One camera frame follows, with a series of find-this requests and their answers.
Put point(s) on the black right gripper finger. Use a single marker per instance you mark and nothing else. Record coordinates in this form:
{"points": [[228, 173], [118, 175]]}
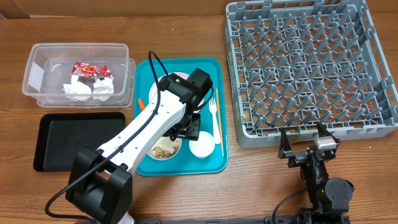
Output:
{"points": [[284, 142], [322, 131]]}

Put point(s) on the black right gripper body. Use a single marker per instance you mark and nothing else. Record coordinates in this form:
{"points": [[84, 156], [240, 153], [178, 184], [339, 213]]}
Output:
{"points": [[302, 154]]}

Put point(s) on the white plastic cup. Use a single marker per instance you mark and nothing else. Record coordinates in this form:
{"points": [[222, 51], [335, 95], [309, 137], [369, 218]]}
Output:
{"points": [[203, 146]]}

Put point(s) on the rice and peanut leftovers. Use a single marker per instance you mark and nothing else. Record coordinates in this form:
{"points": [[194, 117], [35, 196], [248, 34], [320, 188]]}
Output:
{"points": [[163, 151]]}

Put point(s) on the white bowl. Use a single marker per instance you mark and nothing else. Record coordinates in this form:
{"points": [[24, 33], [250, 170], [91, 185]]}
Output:
{"points": [[174, 154]]}

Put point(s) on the orange carrot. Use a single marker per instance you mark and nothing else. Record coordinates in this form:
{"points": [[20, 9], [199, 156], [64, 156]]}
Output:
{"points": [[141, 104]]}

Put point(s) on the red snack wrapper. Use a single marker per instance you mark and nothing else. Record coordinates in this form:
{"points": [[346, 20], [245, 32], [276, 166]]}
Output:
{"points": [[87, 70]]}

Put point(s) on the white tissue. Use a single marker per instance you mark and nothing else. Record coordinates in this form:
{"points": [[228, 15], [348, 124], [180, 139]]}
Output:
{"points": [[76, 90], [103, 87]]}

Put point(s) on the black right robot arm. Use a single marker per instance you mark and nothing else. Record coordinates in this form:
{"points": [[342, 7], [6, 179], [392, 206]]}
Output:
{"points": [[329, 197]]}

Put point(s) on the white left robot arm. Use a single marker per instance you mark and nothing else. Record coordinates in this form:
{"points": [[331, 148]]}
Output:
{"points": [[100, 183]]}

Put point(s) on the grey dishwasher rack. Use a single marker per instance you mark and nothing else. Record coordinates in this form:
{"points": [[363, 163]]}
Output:
{"points": [[294, 64]]}

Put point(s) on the white plastic fork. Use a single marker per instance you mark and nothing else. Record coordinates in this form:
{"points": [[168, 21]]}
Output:
{"points": [[213, 111]]}

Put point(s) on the teal plastic tray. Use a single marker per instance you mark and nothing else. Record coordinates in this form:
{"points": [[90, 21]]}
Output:
{"points": [[184, 162]]}

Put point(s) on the wooden chopstick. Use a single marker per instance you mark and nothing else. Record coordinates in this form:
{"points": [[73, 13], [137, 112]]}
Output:
{"points": [[219, 122]]}

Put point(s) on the pink plate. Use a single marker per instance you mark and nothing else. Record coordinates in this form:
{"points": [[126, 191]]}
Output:
{"points": [[153, 88]]}

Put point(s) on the black plastic tray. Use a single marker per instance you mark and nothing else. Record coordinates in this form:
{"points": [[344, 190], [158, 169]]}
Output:
{"points": [[62, 135]]}

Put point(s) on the clear plastic bin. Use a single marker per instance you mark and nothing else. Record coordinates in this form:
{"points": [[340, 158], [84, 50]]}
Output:
{"points": [[49, 67]]}

